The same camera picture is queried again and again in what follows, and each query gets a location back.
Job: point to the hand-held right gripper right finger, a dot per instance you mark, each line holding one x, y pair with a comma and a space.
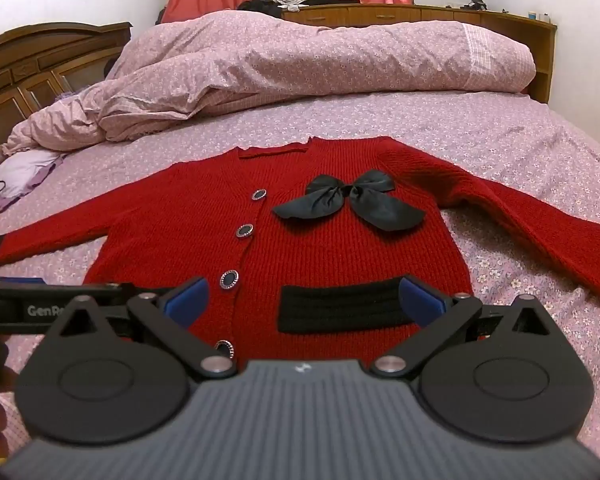
419, 301

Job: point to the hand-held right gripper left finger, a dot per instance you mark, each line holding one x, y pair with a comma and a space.
187, 297

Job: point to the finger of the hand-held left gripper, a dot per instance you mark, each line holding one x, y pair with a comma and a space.
22, 280

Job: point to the red knit cardigan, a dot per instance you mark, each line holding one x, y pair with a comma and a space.
330, 260

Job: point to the black clothes pile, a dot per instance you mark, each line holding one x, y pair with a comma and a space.
260, 4

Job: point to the purple pillow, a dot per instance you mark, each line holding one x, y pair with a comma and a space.
22, 177

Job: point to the pink floral bed sheet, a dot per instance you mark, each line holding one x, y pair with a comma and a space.
509, 160

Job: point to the dark wooden headboard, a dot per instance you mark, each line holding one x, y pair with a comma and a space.
25, 70

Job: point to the pink floral duvet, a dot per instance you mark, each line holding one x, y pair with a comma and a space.
280, 60

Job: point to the light wooden cabinet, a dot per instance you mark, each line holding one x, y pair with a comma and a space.
509, 27

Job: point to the small black device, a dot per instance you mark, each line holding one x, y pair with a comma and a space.
475, 5

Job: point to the small bottles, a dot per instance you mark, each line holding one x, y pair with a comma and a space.
538, 15

